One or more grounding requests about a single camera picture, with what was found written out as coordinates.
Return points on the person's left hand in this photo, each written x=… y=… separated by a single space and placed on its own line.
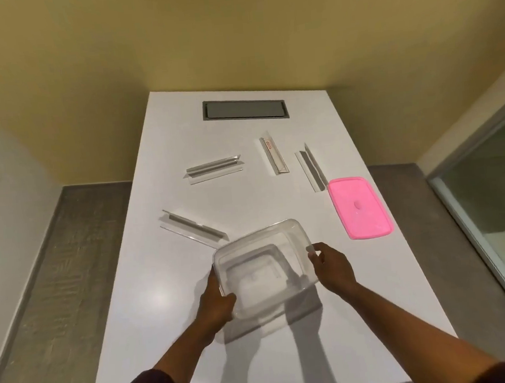
x=213 y=309

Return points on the person's right hand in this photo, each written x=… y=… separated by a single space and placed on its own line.
x=336 y=270

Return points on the person's left thumb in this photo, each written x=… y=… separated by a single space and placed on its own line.
x=229 y=300

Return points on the person's right thumb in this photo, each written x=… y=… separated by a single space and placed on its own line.
x=317 y=263

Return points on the clear plastic container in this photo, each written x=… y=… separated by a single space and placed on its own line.
x=266 y=269

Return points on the person's left forearm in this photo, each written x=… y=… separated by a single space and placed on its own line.
x=160 y=373

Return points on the person's right forearm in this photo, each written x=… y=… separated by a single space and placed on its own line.
x=428 y=341

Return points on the pink plastic lid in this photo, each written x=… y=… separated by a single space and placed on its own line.
x=358 y=206

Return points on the clear acrylic sign holder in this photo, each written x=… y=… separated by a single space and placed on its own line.
x=194 y=226
x=311 y=170
x=215 y=168

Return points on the acrylic sign holder red label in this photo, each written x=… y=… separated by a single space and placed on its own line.
x=274 y=154

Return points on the glass door with frame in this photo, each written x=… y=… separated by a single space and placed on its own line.
x=491 y=203

